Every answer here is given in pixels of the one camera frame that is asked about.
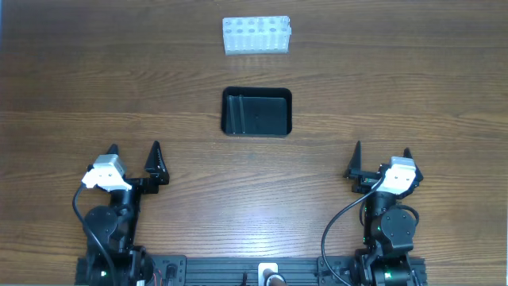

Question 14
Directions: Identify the black cable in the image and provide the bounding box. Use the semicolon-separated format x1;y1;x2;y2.
320;176;387;286
71;183;118;286

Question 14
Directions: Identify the clear test tube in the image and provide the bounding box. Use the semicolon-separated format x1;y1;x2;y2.
237;94;247;134
226;94;237;135

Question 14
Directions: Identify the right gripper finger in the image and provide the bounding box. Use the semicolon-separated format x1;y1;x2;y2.
402;147;425;186
343;140;363;179

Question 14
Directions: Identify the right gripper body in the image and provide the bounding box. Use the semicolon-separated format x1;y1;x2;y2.
348;169;384;195

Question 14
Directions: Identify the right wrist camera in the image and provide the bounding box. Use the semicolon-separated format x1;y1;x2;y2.
379;156;418;196

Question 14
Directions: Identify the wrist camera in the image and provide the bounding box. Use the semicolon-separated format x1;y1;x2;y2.
81;153;133;193
379;156;418;196

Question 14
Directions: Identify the mounting rail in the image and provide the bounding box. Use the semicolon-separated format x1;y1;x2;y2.
75;254;428;286

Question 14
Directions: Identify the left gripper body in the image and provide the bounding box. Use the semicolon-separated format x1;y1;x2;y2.
128;176;160;196

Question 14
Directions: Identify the white test tube rack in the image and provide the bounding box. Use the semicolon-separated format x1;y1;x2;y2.
221;15;292;56

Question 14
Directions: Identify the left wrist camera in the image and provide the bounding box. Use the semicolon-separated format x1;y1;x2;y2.
81;153;133;193

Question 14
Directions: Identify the black tray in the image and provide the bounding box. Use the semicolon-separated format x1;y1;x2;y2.
220;86;294;138

